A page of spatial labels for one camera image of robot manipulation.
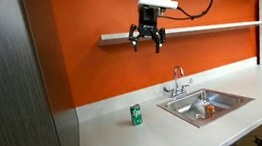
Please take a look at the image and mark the stainless steel sink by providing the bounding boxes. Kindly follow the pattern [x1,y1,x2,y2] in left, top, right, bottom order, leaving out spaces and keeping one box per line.
[155,81,258,134]

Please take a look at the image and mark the dark wood cabinet panel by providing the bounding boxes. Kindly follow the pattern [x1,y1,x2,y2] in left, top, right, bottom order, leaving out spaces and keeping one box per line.
[0,0,82,146]

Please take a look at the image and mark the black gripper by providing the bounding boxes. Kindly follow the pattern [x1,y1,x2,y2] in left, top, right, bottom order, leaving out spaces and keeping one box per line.
[124,4,170,58]

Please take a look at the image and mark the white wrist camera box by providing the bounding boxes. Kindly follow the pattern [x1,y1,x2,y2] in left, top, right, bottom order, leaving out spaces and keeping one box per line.
[137,0,180,15]

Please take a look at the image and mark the long white wall shelf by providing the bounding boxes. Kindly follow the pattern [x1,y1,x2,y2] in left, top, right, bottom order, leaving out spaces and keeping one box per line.
[95,15,262,48]

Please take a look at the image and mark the orange soda can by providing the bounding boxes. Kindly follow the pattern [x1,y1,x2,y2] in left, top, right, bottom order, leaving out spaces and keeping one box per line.
[203,101,217,119]

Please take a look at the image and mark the chrome sink faucet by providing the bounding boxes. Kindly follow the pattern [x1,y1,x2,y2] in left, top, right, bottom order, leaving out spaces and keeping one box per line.
[160,64,196,101]

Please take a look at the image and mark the green soda can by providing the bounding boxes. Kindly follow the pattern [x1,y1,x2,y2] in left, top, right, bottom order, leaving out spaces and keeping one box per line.
[128,102,144,127]

